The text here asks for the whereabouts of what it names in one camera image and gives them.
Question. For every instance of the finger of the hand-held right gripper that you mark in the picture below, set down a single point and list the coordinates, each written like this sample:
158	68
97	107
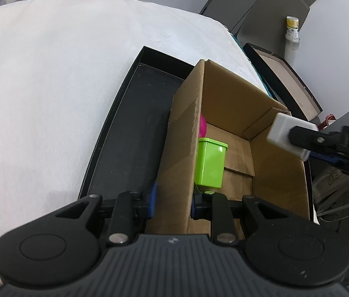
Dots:
310	137
329	159

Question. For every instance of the cardboard box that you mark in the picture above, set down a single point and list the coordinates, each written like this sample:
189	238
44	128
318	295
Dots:
224	99

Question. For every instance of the grey leaning board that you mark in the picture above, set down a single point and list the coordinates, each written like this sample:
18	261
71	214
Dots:
273	9

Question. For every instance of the green toy box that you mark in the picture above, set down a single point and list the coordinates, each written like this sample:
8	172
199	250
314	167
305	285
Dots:
210	164

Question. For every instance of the yellow label canister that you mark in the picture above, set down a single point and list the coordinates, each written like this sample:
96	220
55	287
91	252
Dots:
292	27

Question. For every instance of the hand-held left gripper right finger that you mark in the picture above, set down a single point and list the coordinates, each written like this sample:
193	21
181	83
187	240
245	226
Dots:
194	207

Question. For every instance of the white block toy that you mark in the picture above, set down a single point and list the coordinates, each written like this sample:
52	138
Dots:
281	133

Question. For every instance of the pink toy figure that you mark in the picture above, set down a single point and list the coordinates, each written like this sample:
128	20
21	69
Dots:
203	126

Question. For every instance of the white plastic cup stack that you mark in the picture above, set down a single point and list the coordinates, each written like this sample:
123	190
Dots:
292	52

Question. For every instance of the black shallow tray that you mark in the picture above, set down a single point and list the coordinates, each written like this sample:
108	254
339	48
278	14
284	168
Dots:
125	130

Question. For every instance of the black lid with brown inside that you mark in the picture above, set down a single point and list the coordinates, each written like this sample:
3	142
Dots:
288	77

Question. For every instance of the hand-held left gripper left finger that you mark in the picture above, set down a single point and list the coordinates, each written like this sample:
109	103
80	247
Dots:
153	201

